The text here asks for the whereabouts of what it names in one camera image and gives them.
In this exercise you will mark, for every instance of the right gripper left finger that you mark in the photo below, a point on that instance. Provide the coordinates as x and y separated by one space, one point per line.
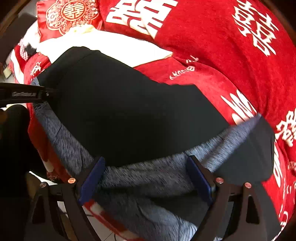
45 222

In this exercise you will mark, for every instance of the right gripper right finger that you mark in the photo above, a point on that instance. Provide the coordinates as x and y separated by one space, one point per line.
243 210

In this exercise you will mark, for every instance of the black pants grey waistband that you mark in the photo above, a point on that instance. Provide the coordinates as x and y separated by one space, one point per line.
145 131

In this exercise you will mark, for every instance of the red gold embroidered pillow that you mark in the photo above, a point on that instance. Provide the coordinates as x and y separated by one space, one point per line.
56 18

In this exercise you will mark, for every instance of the white cloth sheet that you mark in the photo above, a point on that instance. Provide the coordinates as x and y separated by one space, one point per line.
130 51

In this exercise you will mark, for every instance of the red blanket white characters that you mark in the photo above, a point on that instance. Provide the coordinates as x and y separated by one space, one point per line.
237 53

